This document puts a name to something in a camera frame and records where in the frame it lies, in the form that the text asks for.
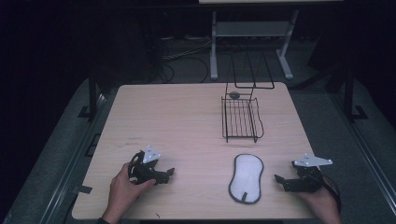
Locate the person's left hand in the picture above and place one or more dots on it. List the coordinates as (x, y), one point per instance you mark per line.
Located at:
(124, 194)

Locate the grey metal stand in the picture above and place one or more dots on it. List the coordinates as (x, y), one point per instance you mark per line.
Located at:
(252, 29)

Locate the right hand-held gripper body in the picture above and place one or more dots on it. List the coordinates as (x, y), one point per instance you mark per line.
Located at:
(306, 179)

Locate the white grey-edged cleaning pad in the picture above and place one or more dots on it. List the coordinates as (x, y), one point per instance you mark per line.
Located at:
(246, 179)

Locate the person's right hand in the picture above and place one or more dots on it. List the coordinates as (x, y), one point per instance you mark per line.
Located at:
(322, 205)

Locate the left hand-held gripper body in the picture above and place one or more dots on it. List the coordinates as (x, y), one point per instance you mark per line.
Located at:
(141, 169)

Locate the black upright post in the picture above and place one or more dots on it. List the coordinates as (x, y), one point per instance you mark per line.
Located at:
(92, 96)

